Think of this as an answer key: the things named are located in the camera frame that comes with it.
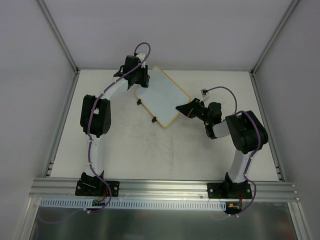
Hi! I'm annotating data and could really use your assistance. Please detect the yellow framed whiteboard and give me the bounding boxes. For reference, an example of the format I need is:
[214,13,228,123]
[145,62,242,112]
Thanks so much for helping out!
[135,66,191,128]

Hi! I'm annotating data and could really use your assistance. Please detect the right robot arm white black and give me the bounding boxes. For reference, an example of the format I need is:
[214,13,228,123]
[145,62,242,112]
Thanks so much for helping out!
[175,98,269,200]

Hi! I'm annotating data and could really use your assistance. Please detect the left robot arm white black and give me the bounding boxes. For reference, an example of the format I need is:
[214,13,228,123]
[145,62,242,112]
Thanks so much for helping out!
[75,53,150,196]

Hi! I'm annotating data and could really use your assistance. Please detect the black whiteboard foot upper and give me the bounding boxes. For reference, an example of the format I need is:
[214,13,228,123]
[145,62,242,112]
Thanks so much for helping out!
[136,99,142,106]

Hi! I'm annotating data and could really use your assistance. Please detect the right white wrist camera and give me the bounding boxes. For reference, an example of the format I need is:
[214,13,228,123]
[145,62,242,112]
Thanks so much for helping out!
[200,88,210,102]

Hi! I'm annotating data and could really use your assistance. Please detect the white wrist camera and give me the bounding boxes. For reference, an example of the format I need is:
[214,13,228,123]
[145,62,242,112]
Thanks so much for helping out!
[136,52,147,68]
[200,88,210,102]

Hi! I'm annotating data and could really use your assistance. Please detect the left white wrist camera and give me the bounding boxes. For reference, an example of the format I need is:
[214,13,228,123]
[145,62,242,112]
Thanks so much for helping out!
[136,52,147,68]

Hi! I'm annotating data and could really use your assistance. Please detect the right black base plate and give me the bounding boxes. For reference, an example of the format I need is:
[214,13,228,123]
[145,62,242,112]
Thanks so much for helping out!
[207,182,253,200]

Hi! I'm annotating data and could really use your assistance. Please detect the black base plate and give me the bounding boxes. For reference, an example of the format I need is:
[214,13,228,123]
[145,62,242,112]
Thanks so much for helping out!
[75,180,120,197]
[207,182,253,200]

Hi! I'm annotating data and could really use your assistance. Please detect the left aluminium frame post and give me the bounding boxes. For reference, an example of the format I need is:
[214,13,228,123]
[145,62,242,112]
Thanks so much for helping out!
[35,0,79,74]

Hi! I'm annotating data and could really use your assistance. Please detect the aluminium frame post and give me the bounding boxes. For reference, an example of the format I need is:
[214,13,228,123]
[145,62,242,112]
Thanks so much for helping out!
[250,0,300,76]
[35,0,79,74]

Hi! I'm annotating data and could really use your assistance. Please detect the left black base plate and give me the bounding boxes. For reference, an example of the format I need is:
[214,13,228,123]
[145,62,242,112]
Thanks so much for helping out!
[75,180,120,197]

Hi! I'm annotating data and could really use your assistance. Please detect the right aluminium frame post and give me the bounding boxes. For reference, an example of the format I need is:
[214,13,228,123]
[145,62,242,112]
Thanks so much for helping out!
[250,0,300,76]

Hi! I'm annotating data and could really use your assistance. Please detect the aluminium mounting rail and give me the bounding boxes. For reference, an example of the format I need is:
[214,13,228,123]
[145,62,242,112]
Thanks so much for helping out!
[28,177,300,202]

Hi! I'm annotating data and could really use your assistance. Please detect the white slotted cable duct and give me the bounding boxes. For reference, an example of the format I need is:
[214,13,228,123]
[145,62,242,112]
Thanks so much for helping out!
[39,197,227,211]

